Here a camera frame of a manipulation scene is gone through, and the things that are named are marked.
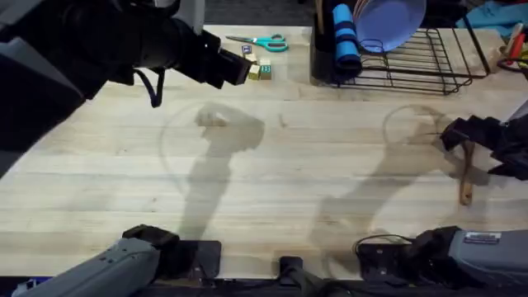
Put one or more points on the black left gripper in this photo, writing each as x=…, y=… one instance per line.
x=198, y=53

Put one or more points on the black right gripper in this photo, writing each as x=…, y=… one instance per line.
x=491, y=134

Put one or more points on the wooden spoon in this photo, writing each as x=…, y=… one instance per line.
x=467, y=177

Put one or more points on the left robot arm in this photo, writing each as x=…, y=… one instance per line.
x=45, y=62

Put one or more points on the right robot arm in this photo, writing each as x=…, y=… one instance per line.
x=486, y=251

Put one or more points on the heap of toy blocks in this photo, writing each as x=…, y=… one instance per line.
x=260, y=68

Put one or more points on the heap of colourful tools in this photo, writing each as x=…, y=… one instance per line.
x=515, y=49

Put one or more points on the blue bottle with dark bands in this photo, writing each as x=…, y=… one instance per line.
x=345, y=41

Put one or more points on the blue cloth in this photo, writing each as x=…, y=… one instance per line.
x=493, y=16

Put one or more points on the blue plate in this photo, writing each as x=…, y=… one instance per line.
x=389, y=22

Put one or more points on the black rail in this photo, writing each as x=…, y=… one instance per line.
x=264, y=288

